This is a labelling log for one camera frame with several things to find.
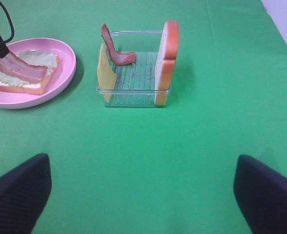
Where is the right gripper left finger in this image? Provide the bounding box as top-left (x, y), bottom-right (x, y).
top-left (0, 153), bottom-right (52, 234)

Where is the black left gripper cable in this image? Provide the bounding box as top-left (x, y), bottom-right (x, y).
top-left (0, 0), bottom-right (15, 42)

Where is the pink round plate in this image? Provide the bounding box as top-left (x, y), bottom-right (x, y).
top-left (0, 38), bottom-right (76, 109)

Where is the yellow cheese slice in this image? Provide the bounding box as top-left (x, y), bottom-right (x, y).
top-left (97, 43), bottom-right (117, 103)

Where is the bread slice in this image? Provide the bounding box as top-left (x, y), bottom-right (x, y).
top-left (155, 20), bottom-right (180, 106)
top-left (0, 50), bottom-right (61, 95)

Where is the green tablecloth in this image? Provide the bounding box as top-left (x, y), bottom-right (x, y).
top-left (0, 0), bottom-right (287, 234)

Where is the bacon strip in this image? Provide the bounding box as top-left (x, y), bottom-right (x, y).
top-left (101, 23), bottom-right (136, 65)
top-left (0, 51), bottom-right (47, 83)

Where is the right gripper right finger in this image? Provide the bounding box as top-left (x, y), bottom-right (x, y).
top-left (233, 155), bottom-right (287, 234)

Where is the green lettuce leaf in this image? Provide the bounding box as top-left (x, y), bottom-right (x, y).
top-left (0, 50), bottom-right (60, 88)

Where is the right clear plastic tray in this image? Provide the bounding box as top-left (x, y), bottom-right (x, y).
top-left (104, 31), bottom-right (163, 107)

